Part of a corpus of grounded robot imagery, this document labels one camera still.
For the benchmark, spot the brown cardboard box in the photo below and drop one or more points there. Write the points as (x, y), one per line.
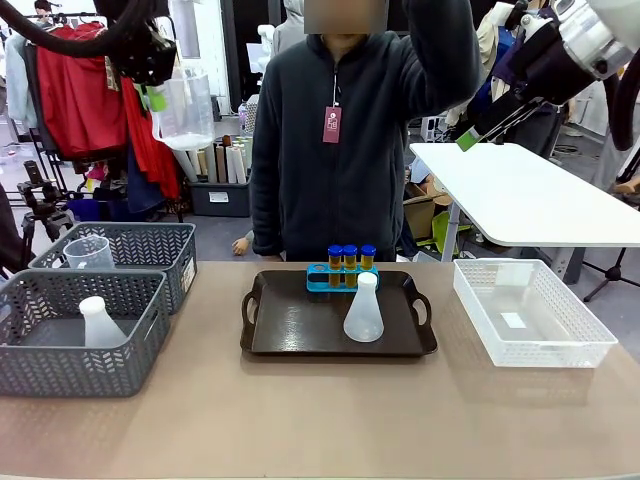
(422, 212)

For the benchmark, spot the white plastic conical flask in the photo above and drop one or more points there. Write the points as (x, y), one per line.
(102, 330)
(364, 320)

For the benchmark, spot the brown paper roll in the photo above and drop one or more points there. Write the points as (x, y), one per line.
(221, 165)

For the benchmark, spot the yellow tube with blue cap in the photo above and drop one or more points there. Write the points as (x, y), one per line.
(368, 257)
(350, 260)
(335, 260)

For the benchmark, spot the red hooded garment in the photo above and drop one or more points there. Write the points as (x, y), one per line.
(75, 100)

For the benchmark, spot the black tripod stand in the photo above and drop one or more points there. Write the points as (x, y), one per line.
(612, 274)

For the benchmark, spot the person in dark fleece jacket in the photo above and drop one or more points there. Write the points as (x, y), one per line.
(325, 190)

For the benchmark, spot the grey storage bin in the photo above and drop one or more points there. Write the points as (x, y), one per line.
(222, 197)

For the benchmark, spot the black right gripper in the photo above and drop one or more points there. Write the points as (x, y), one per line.
(550, 65)

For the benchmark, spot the red long dress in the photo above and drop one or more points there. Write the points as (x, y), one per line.
(150, 165)

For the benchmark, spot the clear plastic measuring beaker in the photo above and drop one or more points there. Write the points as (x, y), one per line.
(187, 115)
(90, 255)

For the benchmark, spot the pale grey paper roll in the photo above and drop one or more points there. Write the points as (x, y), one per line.
(186, 165)

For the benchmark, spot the black serving tray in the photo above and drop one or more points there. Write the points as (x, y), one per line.
(300, 325)

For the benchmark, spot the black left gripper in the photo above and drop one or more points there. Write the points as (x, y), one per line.
(142, 55)

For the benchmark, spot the tall grey paper roll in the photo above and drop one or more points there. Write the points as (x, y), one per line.
(210, 165)

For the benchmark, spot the green plastic object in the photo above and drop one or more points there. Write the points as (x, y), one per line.
(442, 230)

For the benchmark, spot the black clothes rack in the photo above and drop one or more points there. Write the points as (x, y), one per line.
(179, 210)

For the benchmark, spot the grey plastic woven basket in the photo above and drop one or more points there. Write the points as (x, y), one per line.
(75, 370)
(160, 250)

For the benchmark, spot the white paper roll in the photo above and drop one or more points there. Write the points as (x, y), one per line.
(239, 162)

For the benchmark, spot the grey hoodie mannequin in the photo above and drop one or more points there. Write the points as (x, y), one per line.
(290, 30)

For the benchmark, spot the person's left forearm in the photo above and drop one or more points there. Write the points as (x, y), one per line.
(440, 50)

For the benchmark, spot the maroon hang tag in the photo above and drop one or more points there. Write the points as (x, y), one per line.
(332, 125)

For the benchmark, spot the blue test tube rack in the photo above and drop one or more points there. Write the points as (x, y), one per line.
(317, 286)

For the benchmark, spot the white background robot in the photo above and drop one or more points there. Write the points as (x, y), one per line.
(266, 50)

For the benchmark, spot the white background table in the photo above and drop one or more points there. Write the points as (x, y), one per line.
(540, 200)

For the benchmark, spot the pale grey hanging garment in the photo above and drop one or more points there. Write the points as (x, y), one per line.
(17, 75)

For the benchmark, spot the person's right forearm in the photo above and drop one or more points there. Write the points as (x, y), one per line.
(265, 225)

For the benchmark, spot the beige coat mannequin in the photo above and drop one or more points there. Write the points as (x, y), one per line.
(492, 55)

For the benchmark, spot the white plastic mesh basket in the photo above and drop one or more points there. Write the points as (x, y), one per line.
(550, 345)

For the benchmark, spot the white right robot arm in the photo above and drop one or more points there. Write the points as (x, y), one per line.
(590, 30)

